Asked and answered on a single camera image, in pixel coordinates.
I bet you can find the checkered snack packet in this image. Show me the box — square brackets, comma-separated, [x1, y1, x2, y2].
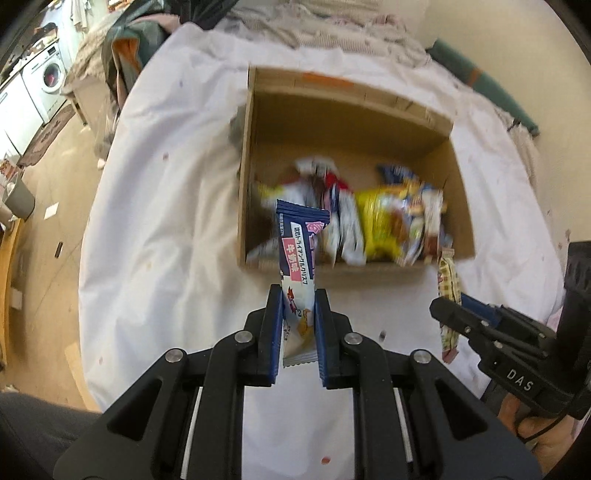
[436, 249, 462, 365]

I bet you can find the grey trash bin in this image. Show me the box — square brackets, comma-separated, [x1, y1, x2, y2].
[2, 178, 36, 220]

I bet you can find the dark trouser leg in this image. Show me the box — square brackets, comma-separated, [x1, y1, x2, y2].
[0, 392, 102, 480]

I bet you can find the green rolled mat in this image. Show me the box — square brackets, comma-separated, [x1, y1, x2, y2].
[427, 38, 540, 137]

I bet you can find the white washing machine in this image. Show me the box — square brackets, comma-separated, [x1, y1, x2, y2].
[21, 44, 70, 123]

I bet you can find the blue white snack packet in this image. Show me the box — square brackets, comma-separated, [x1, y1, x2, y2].
[276, 199, 331, 367]

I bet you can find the pile of snack packets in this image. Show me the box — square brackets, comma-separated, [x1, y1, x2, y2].
[247, 157, 455, 267]

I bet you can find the person's right hand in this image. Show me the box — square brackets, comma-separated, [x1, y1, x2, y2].
[496, 394, 575, 462]

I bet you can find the white printed bed sheet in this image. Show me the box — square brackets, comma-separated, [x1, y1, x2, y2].
[78, 23, 566, 480]

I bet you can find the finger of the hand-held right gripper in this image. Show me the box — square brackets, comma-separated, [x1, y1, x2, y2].
[462, 294, 554, 343]
[429, 298, 544, 359]

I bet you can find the beige draped cloth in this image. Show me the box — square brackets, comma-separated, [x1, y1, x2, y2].
[62, 28, 116, 95]

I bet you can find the yellow snack bag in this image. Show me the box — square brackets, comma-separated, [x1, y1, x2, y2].
[355, 187, 411, 259]

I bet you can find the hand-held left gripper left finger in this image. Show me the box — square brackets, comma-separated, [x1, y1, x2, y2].
[54, 284, 284, 480]

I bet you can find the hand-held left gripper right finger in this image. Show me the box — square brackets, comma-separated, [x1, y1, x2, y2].
[315, 287, 544, 480]

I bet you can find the black cable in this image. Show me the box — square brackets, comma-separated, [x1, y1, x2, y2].
[517, 406, 578, 441]

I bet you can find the patterned floor rug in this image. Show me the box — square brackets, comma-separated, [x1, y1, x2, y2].
[18, 104, 77, 168]

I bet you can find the dark hanging jacket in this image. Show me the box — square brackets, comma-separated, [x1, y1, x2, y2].
[173, 0, 234, 26]

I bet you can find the cardboard box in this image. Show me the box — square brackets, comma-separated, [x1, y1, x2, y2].
[236, 66, 476, 280]

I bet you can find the white kitchen cabinet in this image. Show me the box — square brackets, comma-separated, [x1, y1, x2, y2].
[0, 71, 44, 158]

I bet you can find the floral crumpled blanket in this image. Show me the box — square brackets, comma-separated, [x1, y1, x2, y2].
[222, 0, 432, 65]

